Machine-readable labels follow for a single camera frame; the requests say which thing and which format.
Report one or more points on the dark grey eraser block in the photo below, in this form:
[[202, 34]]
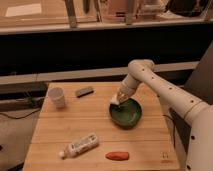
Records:
[[84, 91]]

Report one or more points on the white paper cup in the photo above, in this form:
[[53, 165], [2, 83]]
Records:
[[56, 95]]

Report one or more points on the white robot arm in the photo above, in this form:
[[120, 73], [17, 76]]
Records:
[[193, 110]]

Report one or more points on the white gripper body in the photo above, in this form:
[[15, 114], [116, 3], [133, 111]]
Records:
[[127, 88]]

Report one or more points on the white plastic bottle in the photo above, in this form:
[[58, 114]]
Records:
[[79, 146]]

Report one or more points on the white sponge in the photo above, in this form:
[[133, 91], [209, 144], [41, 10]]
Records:
[[114, 100]]

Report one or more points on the green ceramic bowl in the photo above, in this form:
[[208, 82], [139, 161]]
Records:
[[127, 114]]

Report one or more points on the grey metal post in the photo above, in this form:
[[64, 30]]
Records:
[[71, 13]]

